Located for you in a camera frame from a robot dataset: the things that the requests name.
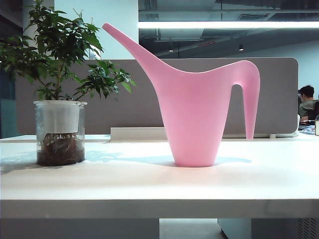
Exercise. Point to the pink plastic watering can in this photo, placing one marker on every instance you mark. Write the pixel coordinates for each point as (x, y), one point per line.
(194, 112)

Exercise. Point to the white inner plant pot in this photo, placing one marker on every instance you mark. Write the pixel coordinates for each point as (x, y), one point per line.
(59, 117)

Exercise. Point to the clear glass plant pot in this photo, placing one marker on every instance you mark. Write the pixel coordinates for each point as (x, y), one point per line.
(41, 139)

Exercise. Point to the green leafy plant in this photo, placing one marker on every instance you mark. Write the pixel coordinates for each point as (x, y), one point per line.
(59, 37)

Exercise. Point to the grey desk divider panel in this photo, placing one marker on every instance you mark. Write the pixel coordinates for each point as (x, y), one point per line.
(124, 112)

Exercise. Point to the long ceiling strip light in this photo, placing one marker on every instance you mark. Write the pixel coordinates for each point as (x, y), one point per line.
(224, 25)

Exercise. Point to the seated person in green shirt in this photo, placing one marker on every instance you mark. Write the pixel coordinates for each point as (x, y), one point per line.
(307, 104)

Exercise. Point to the small tan box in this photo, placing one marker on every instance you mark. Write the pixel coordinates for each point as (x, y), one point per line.
(317, 127)

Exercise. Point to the grey cabinet under table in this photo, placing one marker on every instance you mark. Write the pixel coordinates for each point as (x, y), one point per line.
(274, 229)

